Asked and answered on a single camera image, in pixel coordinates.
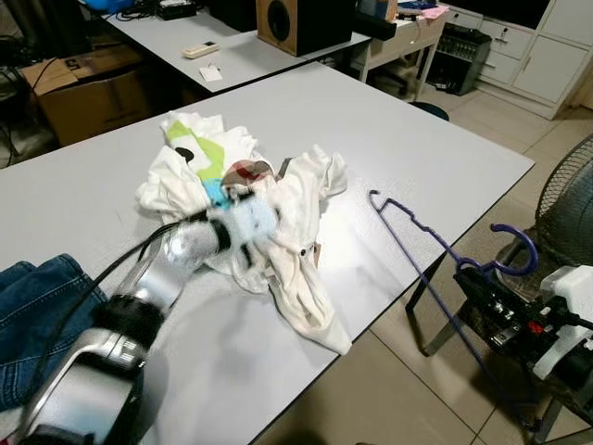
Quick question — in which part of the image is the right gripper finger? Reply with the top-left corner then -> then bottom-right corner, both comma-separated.
467,263 -> 512,303
454,267 -> 498,313

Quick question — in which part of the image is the purple wire hanger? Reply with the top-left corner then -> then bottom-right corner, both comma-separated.
369,190 -> 540,432

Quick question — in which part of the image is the white shirt with green print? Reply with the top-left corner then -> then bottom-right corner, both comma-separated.
134,111 -> 353,358

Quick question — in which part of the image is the large white table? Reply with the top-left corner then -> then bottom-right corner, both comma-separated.
0,63 -> 536,445

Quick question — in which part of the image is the blue round stool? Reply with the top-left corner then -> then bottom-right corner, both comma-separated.
408,100 -> 451,122

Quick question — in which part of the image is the white drawer cabinet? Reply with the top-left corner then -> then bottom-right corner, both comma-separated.
445,0 -> 593,121

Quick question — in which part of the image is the black amplifier box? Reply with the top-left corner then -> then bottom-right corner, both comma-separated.
428,25 -> 492,96

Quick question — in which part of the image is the light wooden side table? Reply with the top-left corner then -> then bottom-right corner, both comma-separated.
357,5 -> 452,98

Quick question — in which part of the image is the wooden speaker with black front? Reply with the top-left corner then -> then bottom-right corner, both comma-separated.
257,0 -> 355,58

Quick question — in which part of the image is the small white table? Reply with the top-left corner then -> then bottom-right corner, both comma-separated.
88,0 -> 372,94

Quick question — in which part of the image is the white remote control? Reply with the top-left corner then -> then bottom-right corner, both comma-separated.
183,41 -> 221,60

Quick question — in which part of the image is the brown cardboard box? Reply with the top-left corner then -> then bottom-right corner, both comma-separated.
20,44 -> 158,147

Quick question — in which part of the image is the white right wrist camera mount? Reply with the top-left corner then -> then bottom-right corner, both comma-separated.
533,266 -> 593,381

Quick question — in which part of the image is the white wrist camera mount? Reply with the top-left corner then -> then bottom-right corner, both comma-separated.
221,198 -> 280,253
533,266 -> 593,381

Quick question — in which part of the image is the black wire-cage fan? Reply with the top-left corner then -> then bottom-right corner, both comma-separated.
536,134 -> 593,270

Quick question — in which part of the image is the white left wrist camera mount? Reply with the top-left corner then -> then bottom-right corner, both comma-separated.
221,198 -> 280,253

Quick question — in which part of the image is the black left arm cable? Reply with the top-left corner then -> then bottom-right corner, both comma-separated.
37,218 -> 186,372

